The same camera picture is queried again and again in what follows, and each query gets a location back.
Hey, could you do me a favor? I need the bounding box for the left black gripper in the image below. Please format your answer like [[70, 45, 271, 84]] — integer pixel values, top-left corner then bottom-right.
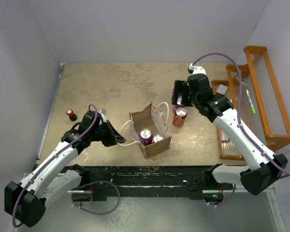
[[90, 119, 126, 147]]

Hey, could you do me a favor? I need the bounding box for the purple fanta can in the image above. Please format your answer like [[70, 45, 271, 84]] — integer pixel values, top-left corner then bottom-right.
[[180, 86, 190, 98], [172, 95, 184, 114], [139, 128, 153, 146]]

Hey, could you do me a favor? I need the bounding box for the red coke can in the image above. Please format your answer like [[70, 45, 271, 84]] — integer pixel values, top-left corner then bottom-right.
[[173, 107, 187, 127], [152, 133, 165, 144]]

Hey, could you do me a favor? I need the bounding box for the brown canvas bag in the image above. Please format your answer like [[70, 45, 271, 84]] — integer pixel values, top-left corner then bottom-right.
[[120, 102, 172, 159]]

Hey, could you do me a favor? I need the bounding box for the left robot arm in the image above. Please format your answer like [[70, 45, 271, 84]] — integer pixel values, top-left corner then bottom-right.
[[4, 110, 126, 228]]

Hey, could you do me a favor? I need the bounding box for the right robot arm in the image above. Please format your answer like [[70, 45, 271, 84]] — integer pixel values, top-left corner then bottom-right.
[[172, 73, 288, 196]]

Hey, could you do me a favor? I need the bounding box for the red and white box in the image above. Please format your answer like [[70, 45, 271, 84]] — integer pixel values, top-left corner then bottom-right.
[[216, 84, 228, 95]]

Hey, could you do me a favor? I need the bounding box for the small red-capped dark bottle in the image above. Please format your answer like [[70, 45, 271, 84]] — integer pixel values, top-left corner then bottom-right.
[[66, 109, 77, 121]]

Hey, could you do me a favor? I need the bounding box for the red white label packet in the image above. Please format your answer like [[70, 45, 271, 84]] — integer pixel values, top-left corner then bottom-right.
[[220, 130, 230, 143]]

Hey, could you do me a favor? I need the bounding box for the orange wooden tiered rack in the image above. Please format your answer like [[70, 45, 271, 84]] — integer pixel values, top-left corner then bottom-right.
[[212, 45, 290, 151]]

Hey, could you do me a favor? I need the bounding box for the green tipped pen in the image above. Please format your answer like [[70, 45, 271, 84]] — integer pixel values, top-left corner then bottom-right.
[[246, 89, 256, 114]]

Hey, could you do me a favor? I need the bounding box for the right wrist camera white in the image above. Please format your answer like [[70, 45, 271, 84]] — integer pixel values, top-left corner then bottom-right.
[[188, 63, 206, 75]]

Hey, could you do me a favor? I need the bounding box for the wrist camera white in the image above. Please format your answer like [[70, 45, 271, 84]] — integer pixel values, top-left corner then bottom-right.
[[188, 63, 206, 75], [99, 108, 107, 117]]

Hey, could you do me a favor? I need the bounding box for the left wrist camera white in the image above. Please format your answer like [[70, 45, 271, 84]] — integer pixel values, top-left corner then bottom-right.
[[99, 108, 107, 117]]

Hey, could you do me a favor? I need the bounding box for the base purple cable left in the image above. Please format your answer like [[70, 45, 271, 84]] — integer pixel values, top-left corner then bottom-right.
[[71, 180, 121, 215]]

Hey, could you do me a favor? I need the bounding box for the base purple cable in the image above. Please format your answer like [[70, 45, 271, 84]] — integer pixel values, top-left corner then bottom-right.
[[203, 185, 237, 208], [71, 180, 121, 215]]

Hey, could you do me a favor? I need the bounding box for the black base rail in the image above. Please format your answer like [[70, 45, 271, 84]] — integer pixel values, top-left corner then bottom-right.
[[33, 165, 259, 201]]

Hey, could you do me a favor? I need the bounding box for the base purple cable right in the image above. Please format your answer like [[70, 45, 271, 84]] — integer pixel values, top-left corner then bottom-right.
[[203, 185, 237, 208]]

